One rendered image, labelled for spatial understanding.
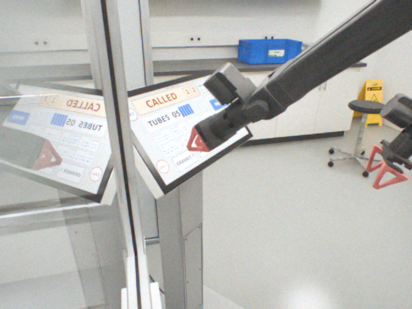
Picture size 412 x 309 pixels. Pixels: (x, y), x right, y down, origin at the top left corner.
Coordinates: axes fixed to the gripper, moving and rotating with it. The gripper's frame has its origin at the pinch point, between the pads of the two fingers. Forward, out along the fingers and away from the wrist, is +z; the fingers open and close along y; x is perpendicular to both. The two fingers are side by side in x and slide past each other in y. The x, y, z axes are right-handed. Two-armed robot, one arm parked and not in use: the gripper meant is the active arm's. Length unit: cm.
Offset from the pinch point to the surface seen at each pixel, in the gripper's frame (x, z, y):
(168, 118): -11.7, 14.9, -12.8
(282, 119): 19, 107, -261
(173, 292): 47, 70, -14
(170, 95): -18.3, 14.9, -19.1
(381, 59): 24, 21, -431
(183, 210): 16.7, 36.9, -16.0
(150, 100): -18.9, 14.9, -10.2
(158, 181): 3.0, 14.9, 3.6
